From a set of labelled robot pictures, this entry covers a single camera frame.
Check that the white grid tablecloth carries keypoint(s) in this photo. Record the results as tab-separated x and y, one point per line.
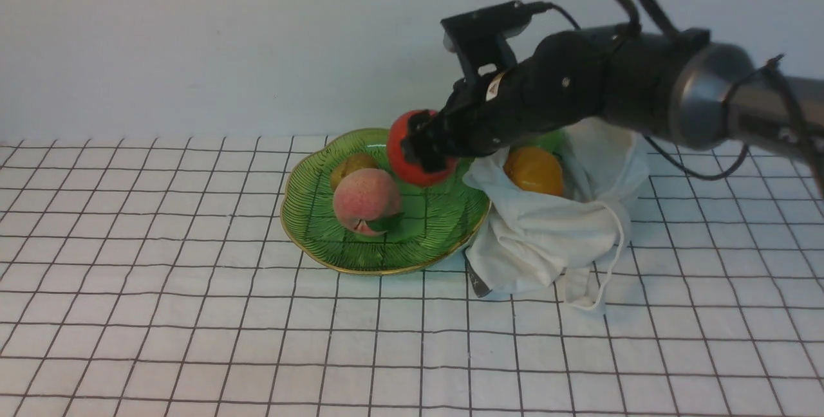
153	278

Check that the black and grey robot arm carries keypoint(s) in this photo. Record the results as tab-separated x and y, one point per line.
691	92

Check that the small brown-yellow fruit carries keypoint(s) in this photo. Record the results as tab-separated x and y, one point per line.
350	164

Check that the green apple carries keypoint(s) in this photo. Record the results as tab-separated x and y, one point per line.
550	142

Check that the orange-yellow fruit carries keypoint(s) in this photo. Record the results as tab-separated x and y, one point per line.
535	170

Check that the red apple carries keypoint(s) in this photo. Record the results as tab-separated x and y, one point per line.
399	159

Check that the white cloth bag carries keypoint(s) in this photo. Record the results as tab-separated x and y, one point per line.
531	241

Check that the green leaf-shaped glass plate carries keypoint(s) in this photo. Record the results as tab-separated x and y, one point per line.
437	220

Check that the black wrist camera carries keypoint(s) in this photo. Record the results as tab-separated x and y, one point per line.
479	38

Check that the pink peach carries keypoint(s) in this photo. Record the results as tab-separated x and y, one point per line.
368	202

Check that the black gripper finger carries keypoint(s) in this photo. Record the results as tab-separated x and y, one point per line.
422	147

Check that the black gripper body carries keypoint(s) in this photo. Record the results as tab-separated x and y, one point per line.
558	86

